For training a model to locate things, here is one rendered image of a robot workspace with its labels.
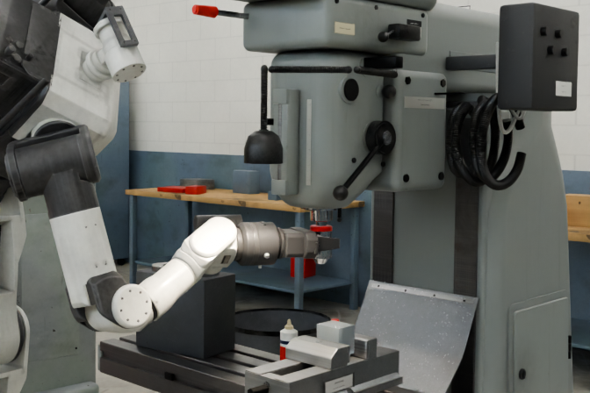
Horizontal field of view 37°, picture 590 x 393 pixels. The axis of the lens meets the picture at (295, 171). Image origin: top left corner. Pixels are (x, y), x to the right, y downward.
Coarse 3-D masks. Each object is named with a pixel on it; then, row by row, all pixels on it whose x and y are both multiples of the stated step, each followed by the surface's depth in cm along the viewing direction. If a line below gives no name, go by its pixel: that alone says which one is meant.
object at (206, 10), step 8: (192, 8) 170; (200, 8) 169; (208, 8) 171; (216, 8) 172; (208, 16) 172; (216, 16) 173; (224, 16) 175; (232, 16) 176; (240, 16) 178; (248, 16) 179
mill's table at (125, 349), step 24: (120, 360) 217; (144, 360) 209; (168, 360) 204; (192, 360) 206; (216, 360) 205; (240, 360) 205; (264, 360) 207; (144, 384) 209; (168, 384) 203; (192, 384) 198; (216, 384) 191; (240, 384) 186
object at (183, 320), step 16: (144, 272) 215; (224, 272) 215; (192, 288) 206; (208, 288) 205; (224, 288) 210; (176, 304) 209; (192, 304) 206; (208, 304) 206; (224, 304) 211; (160, 320) 212; (176, 320) 209; (192, 320) 206; (208, 320) 206; (224, 320) 211; (144, 336) 215; (160, 336) 212; (176, 336) 209; (192, 336) 207; (208, 336) 206; (224, 336) 211; (176, 352) 210; (192, 352) 207; (208, 352) 206; (224, 352) 212
